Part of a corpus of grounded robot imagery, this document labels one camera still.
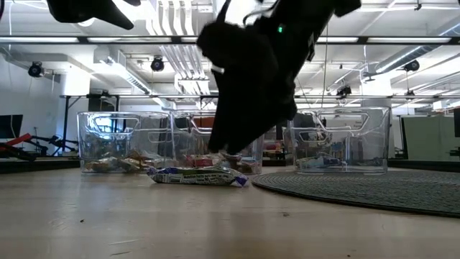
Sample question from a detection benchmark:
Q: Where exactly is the round grey woven placemat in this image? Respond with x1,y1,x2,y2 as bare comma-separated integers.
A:
251,169,460,219

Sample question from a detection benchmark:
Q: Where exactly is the dark blue Chewy granola bar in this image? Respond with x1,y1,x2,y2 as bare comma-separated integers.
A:
146,165,249,188
297,152,346,170

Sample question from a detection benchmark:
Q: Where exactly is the black vertical frame post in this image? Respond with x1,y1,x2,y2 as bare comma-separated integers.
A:
63,96,72,156

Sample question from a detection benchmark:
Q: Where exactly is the clear plastic bin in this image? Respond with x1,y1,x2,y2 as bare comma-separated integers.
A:
76,111,173,174
287,106,392,176
171,109,265,176

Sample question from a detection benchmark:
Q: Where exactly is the grey-green partition wall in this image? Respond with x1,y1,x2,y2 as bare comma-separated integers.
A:
400,115,456,161

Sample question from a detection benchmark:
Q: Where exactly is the black horizontal frame rail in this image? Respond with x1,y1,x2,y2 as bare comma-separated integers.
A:
59,94,460,101

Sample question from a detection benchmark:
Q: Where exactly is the orange background box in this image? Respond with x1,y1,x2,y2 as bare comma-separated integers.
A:
193,117,216,130

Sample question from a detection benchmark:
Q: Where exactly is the black overhead light beam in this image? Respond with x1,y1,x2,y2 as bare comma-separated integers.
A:
0,35,460,45

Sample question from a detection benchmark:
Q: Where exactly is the black background monitor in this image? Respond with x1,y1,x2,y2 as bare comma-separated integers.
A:
0,114,24,140

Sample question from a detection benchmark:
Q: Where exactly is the black background panel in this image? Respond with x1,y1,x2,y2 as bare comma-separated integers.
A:
88,94,120,112

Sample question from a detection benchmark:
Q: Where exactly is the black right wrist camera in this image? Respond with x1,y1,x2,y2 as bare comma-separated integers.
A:
196,20,280,75

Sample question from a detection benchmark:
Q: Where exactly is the thin hanging black cable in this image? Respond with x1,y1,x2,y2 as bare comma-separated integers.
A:
321,23,330,106

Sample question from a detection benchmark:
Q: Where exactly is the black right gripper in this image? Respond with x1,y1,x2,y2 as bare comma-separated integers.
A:
207,0,337,156

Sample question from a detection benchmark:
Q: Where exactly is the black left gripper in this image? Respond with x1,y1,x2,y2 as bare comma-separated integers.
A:
46,0,142,31

